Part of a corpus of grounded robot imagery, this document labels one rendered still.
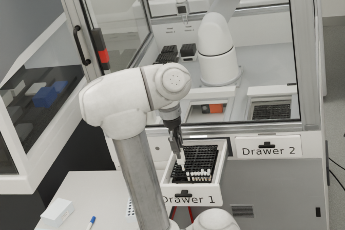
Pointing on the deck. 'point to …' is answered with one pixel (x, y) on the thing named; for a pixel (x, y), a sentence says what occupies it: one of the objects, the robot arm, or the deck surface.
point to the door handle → (80, 46)
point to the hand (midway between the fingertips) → (180, 156)
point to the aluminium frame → (299, 43)
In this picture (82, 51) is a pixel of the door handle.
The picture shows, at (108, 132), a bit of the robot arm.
